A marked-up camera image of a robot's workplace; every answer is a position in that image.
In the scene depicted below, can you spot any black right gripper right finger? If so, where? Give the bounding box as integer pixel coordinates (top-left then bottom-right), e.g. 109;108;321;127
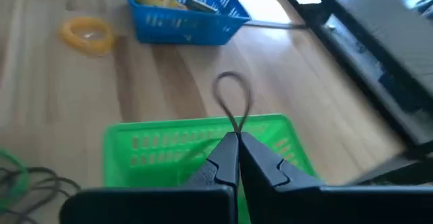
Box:
240;131;433;224

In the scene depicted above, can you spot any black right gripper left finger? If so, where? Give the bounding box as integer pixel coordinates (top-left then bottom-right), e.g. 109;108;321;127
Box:
60;131;240;224

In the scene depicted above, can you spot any green rubber band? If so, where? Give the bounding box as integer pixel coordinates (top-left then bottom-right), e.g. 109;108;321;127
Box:
0;148;30;212

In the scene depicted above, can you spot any orange coil wristband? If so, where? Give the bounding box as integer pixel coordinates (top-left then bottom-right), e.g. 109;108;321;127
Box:
59;16;116;57

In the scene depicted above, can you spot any green plastic basket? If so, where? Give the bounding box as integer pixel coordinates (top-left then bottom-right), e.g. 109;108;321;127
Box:
102;113;318;224

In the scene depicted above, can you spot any blue plastic basket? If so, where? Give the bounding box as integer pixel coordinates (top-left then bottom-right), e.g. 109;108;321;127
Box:
123;0;252;47

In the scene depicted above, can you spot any black perforated metal shelf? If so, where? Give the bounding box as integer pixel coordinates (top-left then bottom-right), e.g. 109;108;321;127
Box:
233;0;433;187

